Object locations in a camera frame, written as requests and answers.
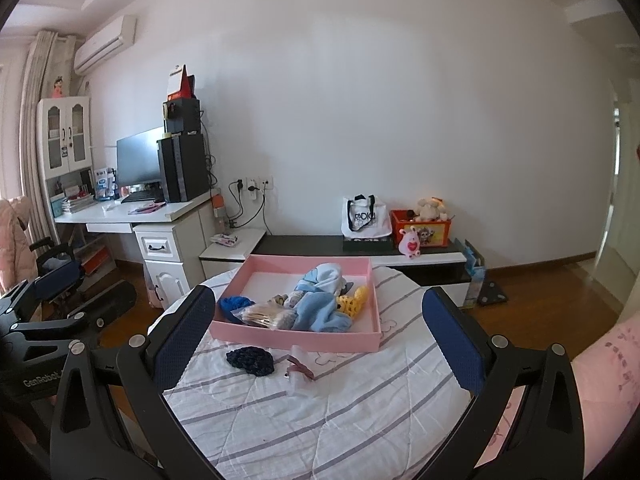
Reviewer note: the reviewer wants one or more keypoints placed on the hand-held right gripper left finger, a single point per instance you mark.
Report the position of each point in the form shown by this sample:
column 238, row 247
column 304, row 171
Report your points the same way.
column 182, row 340

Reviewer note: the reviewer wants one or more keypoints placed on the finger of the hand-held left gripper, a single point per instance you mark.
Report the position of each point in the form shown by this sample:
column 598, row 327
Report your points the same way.
column 55, row 281
column 107, row 305

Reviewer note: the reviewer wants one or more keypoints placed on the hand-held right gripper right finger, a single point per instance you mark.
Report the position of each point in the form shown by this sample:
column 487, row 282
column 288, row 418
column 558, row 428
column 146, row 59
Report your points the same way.
column 452, row 347

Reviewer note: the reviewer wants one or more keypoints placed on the clear bag of cotton swabs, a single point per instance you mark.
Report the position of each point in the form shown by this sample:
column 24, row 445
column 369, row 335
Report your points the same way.
column 262, row 316

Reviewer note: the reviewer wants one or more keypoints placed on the yellow crochet toy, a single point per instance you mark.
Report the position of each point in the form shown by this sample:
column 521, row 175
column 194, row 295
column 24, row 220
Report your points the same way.
column 352, row 305

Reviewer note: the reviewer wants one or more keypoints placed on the pink shallow box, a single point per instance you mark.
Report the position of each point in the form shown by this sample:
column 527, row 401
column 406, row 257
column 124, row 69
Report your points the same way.
column 300, row 340

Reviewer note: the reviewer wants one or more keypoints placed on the light blue baby clothes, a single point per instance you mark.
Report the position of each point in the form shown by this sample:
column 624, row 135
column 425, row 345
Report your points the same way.
column 320, row 310

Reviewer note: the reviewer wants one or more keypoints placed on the black office chair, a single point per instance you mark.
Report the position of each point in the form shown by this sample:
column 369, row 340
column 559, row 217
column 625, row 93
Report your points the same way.
column 50, row 252

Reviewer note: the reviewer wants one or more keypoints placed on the orange storage box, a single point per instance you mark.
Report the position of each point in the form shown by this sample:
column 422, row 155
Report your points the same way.
column 95, row 260

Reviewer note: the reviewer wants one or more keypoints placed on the pink padded coat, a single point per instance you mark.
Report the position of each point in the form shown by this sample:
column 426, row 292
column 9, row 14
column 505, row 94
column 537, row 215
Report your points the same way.
column 12, row 240

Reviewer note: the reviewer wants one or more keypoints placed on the blue scrunchie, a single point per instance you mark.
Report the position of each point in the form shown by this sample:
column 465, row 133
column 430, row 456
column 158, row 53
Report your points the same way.
column 235, row 305

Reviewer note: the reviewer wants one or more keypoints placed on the black bathroom scale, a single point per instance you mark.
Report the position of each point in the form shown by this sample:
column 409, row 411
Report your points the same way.
column 492, row 294

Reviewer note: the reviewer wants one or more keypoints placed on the navy scrunchie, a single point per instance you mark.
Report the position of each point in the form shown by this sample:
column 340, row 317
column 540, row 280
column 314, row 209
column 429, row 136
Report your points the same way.
column 250, row 360

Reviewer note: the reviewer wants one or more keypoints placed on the light blue carton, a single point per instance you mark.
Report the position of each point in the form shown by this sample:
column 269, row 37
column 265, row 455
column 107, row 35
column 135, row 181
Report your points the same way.
column 475, row 275

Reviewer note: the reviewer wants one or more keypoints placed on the white desk with drawers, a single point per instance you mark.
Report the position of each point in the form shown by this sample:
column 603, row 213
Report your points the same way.
column 100, row 217

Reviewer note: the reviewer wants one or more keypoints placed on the stack of books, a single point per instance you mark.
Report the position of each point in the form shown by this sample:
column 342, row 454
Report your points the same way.
column 75, row 204

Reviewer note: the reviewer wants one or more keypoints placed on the pink notebook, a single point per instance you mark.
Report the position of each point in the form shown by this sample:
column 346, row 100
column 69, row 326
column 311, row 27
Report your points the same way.
column 147, row 207

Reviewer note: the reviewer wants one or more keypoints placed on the pink snack packet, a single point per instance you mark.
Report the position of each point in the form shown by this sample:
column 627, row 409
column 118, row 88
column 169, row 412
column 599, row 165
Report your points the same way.
column 223, row 240

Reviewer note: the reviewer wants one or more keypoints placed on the blue and white carton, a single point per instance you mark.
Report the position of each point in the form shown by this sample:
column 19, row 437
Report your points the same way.
column 105, row 183

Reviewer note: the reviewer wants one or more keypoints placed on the pink heart plush toy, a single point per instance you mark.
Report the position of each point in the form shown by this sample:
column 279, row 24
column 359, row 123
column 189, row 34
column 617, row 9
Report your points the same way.
column 410, row 245

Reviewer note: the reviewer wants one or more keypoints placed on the black keyboard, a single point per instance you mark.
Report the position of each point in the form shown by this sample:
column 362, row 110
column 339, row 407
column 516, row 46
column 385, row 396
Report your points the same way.
column 142, row 197

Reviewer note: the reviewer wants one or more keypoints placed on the red toy box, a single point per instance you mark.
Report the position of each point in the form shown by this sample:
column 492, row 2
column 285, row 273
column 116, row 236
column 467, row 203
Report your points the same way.
column 435, row 235

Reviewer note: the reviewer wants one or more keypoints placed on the white low side cabinet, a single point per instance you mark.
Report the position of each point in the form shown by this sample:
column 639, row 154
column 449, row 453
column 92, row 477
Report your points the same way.
column 250, row 240

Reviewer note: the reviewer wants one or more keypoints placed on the orange cap bottle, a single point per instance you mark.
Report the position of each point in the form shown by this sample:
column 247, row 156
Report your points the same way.
column 218, row 212

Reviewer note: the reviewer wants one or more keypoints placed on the beige plush toy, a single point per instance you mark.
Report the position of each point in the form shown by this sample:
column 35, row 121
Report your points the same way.
column 427, row 208

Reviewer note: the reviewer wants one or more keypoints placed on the white glass-door cabinet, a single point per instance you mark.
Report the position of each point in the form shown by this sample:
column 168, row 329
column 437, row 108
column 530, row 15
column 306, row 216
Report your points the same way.
column 57, row 135

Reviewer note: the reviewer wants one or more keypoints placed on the black computer monitor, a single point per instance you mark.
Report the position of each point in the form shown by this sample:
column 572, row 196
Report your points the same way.
column 137, row 157

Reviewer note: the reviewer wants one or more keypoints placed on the white striped quilt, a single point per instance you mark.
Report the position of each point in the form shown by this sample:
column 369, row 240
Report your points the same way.
column 300, row 435

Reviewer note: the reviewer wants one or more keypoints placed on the black low bench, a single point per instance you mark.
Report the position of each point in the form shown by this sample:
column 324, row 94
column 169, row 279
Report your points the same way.
column 300, row 245

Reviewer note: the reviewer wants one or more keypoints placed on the white tote bag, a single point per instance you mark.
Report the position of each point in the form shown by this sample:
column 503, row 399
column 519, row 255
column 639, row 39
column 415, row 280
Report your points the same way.
column 367, row 220

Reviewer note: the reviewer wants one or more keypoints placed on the black computer tower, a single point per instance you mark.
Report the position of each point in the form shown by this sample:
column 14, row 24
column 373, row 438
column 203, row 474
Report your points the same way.
column 182, row 167

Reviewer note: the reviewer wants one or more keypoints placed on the pink printed cloth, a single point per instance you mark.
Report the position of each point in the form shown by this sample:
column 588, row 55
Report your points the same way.
column 610, row 385

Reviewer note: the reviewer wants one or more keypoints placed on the small pink doll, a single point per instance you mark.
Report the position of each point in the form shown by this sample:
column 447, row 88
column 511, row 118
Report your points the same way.
column 58, row 87

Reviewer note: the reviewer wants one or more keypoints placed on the black speaker box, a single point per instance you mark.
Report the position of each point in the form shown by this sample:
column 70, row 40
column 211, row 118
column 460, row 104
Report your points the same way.
column 185, row 116

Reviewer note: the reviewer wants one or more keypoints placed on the red and white calendar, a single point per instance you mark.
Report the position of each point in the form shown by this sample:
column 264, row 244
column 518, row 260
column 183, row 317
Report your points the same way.
column 177, row 82

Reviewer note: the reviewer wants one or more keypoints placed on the white air conditioner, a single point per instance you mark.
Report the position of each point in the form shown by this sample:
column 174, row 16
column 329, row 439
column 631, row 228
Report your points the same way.
column 105, row 42

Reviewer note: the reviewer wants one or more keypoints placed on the white wall sockets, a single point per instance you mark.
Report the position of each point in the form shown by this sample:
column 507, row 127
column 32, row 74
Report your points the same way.
column 262, row 181

